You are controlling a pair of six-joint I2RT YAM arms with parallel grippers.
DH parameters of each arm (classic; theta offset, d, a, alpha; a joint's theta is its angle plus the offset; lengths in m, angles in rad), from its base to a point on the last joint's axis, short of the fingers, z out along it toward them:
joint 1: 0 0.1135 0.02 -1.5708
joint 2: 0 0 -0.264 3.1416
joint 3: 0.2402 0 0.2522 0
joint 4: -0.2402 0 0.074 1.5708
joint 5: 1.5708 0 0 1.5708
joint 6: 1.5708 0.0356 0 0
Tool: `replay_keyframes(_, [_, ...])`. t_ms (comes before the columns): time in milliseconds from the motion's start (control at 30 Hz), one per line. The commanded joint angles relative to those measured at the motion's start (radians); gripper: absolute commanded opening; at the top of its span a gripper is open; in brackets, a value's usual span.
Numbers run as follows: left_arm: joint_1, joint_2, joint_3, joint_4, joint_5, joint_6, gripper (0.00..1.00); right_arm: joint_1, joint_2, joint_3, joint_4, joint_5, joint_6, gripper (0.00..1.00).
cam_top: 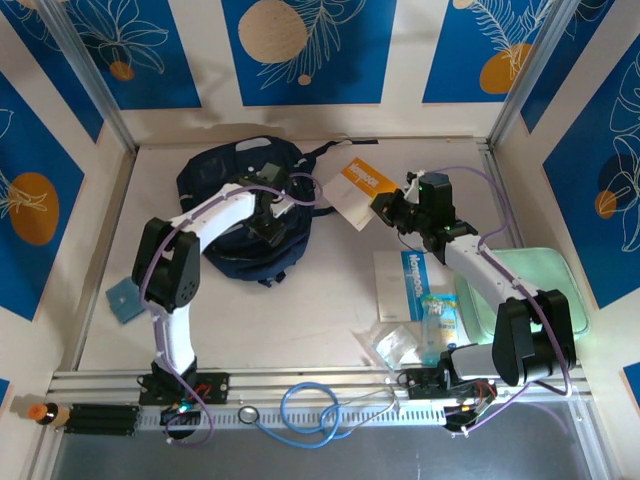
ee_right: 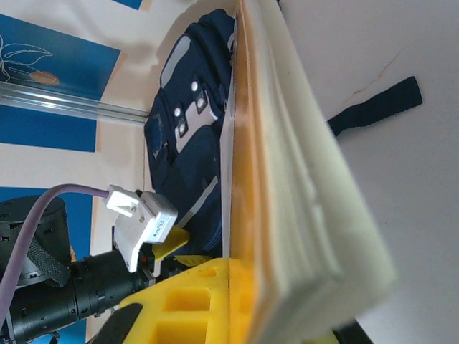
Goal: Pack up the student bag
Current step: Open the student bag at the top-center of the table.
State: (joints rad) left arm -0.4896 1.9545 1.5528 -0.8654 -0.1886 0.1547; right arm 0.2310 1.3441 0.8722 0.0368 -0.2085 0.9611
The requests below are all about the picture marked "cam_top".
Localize orange white notebook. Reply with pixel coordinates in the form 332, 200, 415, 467
322, 157, 401, 232

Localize blue white notebook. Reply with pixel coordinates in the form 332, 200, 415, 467
373, 249, 459, 324

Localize navy blue backpack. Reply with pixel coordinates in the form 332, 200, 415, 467
175, 135, 379, 289

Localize clear plastic bag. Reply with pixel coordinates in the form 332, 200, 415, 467
349, 323, 422, 372

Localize light blue snack packet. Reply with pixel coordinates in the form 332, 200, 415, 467
418, 293, 459, 367

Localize mint green zip case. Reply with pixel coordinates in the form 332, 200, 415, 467
454, 247, 592, 346

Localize blue stethoscope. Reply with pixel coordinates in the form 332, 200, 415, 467
237, 380, 401, 449

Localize black ribbed block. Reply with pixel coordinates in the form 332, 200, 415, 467
64, 403, 141, 437

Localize brown bottle orange cap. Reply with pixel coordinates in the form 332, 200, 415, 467
27, 402, 71, 427

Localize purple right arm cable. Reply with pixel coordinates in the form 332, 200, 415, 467
442, 166, 576, 436

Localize blue floral wall poster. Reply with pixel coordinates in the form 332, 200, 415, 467
519, 0, 616, 134
542, 49, 640, 309
64, 0, 202, 111
222, 0, 399, 107
0, 0, 106, 146
0, 69, 86, 321
422, 0, 576, 105

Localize aluminium frame post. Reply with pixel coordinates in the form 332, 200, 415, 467
37, 0, 139, 154
487, 0, 576, 146

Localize aluminium table rail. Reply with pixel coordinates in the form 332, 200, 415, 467
47, 367, 589, 436

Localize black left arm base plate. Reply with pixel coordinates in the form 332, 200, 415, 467
138, 372, 231, 406

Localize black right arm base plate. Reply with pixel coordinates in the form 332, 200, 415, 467
405, 367, 496, 401

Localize grey slotted cable duct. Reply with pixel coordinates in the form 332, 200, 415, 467
139, 403, 447, 431

